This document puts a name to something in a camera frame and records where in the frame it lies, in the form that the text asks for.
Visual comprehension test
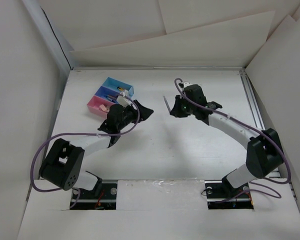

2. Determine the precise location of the aluminium rail right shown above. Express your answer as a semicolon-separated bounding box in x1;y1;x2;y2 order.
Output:
239;69;265;130

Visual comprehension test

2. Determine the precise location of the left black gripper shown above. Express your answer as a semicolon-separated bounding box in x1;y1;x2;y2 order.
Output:
117;100;153;131

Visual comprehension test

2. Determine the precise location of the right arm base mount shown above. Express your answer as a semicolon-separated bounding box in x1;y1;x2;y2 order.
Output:
201;181;254;210

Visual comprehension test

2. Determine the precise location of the orange highlighter pen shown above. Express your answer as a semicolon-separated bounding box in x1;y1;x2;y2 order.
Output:
107;95;118;100

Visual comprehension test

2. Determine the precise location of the yellow utility knife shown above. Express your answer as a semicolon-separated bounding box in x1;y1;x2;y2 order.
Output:
117;86;126;92

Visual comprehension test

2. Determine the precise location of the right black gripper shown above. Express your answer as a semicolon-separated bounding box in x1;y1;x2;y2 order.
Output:
170;95;196;118

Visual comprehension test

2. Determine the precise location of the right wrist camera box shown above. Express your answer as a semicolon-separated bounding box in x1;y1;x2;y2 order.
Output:
183;81;192;88

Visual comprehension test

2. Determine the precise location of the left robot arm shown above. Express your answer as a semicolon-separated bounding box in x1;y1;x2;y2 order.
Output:
39;100;154;199

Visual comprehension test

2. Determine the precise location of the light blue drawer box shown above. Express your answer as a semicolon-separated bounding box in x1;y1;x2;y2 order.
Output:
102;77;134;97

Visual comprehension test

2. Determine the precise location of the pink drawer box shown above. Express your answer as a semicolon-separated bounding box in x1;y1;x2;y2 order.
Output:
86;95;114;119

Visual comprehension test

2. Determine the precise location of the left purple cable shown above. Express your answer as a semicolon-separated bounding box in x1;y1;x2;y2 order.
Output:
30;98;141;210

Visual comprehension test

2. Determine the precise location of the dark blue drawer box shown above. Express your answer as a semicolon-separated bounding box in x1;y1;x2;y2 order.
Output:
94;86;119;104

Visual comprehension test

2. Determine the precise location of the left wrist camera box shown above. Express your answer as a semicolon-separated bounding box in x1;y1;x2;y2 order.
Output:
116;90;130;108

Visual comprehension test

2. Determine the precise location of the teal blue pen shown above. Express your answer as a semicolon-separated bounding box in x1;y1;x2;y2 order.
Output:
105;96;116;103

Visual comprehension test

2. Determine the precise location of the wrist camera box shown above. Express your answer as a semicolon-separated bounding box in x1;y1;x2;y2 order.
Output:
116;90;130;108
183;81;192;88

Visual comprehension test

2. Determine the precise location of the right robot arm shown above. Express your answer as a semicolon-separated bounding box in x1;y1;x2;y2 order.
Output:
169;78;286;197

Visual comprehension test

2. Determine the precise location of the grey purple highlighter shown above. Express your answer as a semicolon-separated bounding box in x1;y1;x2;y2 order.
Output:
163;96;171;113

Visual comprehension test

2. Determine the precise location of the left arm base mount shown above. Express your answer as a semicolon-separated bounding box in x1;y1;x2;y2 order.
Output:
70;180;118;211

